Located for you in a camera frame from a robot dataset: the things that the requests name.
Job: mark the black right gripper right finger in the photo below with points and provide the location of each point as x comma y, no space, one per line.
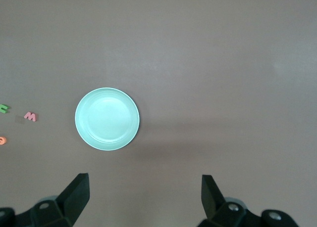
215,204

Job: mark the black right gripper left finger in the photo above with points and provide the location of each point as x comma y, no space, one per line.
71,199

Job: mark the orange letter e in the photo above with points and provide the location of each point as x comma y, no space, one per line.
2,140

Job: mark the pink letter W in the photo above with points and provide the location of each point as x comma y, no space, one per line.
30,116

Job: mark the green letter u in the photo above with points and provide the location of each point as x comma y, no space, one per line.
3,108

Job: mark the green plate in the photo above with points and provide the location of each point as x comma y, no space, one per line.
107,119

